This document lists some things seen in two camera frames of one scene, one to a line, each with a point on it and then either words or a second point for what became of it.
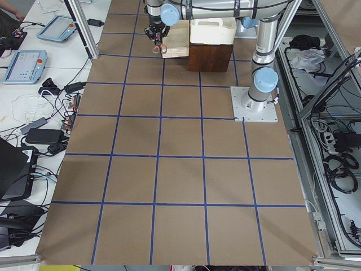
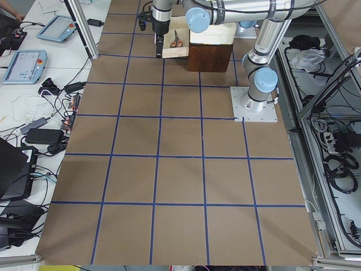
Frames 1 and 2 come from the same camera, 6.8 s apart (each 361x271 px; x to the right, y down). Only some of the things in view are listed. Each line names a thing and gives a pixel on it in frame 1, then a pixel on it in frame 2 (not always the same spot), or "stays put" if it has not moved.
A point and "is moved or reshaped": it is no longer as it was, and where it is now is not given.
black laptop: x=17 y=175 stays put
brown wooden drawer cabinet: x=202 y=57 stays put
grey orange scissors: x=159 y=48 is moved or reshaped
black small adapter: x=95 y=22 stays put
